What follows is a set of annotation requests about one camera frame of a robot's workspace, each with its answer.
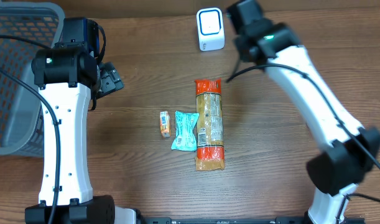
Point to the white barcode scanner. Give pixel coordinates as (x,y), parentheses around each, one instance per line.
(211,33)

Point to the red and tan cracker package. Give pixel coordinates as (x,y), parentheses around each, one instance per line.
(210,143)

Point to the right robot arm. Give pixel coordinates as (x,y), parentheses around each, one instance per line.
(348,150)

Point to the light blue tissue pack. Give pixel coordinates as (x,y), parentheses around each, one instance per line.
(185,139)

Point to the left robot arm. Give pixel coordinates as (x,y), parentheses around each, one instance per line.
(71,77)

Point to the grey plastic shopping basket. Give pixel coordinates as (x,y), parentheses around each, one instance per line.
(23,27)

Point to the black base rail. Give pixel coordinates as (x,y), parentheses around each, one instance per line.
(277,220)

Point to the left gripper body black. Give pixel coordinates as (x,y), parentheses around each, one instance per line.
(112,81)

